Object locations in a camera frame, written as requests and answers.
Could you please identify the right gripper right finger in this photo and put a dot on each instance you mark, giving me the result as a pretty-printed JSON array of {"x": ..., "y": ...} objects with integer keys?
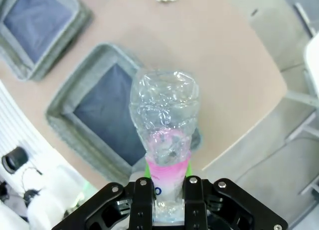
[{"x": 194, "y": 202}]

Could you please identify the empty grey felt basket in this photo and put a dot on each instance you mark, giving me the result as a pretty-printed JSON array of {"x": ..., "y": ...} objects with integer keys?
[{"x": 104, "y": 110}]

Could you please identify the black front camera stand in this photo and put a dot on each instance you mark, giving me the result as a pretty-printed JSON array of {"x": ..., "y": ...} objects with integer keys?
[{"x": 13, "y": 160}]

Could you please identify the crushed clear pink-label bottle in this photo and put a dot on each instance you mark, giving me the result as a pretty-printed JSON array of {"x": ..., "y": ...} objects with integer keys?
[{"x": 164, "y": 103}]

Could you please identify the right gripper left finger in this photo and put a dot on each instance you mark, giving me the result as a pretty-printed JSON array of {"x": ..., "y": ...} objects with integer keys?
[{"x": 143, "y": 202}]

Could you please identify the ribbed aluminium mounting rail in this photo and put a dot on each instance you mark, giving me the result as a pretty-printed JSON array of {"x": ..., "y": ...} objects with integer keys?
[{"x": 22, "y": 120}]

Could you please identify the grey felt basket for cans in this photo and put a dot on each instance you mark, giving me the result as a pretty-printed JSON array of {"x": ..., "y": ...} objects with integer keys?
[{"x": 37, "y": 28}]

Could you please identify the white chair with grey legs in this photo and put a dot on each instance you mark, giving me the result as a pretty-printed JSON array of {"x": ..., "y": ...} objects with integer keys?
[{"x": 312, "y": 65}]

